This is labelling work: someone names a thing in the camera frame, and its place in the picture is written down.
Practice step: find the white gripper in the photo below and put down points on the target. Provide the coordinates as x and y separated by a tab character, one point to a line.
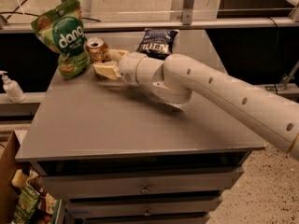
129	66

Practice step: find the orange soda can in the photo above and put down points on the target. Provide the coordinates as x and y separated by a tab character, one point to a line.
98	50

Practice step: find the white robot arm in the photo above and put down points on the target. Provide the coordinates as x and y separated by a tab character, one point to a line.
175	79

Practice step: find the dark blue kettle chip bag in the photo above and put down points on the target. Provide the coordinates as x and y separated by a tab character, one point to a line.
157	43

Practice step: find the green rice chip bag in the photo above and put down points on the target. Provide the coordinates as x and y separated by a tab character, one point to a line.
61	30

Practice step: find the green snack bag in box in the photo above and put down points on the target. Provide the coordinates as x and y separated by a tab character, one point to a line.
26	205

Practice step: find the grey drawer cabinet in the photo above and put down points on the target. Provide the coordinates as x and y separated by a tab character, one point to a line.
115	154

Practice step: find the white pump bottle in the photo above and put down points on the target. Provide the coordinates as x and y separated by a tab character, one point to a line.
12	88

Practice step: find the brown cardboard box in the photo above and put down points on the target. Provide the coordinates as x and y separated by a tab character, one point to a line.
8	166

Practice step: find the metal frame rail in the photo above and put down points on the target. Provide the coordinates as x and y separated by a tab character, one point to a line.
134	15

